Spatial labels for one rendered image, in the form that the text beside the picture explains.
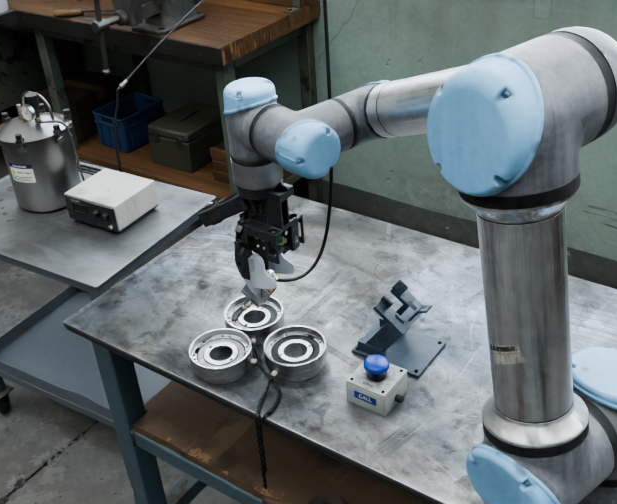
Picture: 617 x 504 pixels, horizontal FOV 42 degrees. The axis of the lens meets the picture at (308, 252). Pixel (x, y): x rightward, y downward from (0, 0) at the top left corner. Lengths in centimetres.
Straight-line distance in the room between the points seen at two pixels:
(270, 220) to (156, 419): 62
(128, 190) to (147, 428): 66
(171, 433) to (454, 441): 63
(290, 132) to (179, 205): 109
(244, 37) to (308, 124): 169
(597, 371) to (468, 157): 38
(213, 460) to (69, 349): 100
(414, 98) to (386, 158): 212
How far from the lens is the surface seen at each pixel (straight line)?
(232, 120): 115
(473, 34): 280
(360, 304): 149
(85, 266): 195
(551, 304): 84
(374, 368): 125
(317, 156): 106
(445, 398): 131
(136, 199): 205
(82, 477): 240
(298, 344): 137
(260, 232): 121
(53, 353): 249
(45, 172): 215
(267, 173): 117
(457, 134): 76
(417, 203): 316
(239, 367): 133
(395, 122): 107
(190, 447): 162
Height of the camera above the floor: 170
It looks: 33 degrees down
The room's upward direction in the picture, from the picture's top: 4 degrees counter-clockwise
